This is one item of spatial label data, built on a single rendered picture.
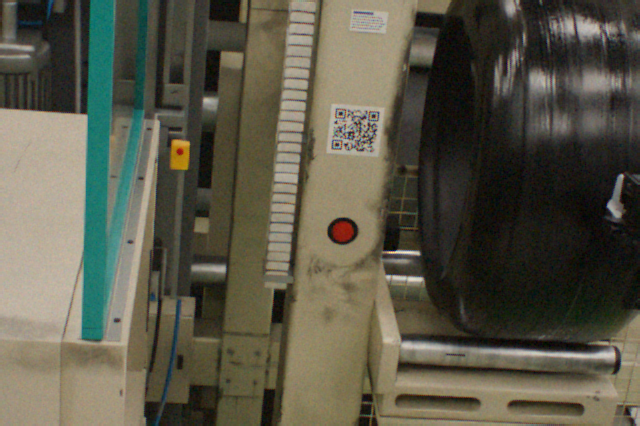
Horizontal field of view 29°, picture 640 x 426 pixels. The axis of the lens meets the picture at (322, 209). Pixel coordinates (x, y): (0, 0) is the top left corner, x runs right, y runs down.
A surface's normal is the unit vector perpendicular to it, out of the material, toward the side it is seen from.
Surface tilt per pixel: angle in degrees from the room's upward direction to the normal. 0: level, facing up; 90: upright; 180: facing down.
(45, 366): 90
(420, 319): 0
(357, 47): 90
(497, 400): 90
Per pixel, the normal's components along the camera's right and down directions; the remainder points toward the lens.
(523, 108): -0.15, -0.18
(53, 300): 0.11, -0.90
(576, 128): 0.11, -0.07
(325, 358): 0.07, 0.43
